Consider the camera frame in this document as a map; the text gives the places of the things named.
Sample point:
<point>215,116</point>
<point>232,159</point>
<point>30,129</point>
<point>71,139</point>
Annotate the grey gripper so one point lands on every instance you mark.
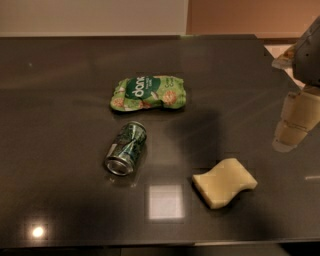
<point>308,58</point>

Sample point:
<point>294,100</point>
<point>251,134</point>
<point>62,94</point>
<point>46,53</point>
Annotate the green soda can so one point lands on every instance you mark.
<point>126,149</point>

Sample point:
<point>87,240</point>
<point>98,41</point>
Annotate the yellow wavy sponge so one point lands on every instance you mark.
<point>223,182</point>

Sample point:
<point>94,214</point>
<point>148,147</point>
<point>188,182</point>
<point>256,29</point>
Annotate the green snack bag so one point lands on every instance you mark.
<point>147,92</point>

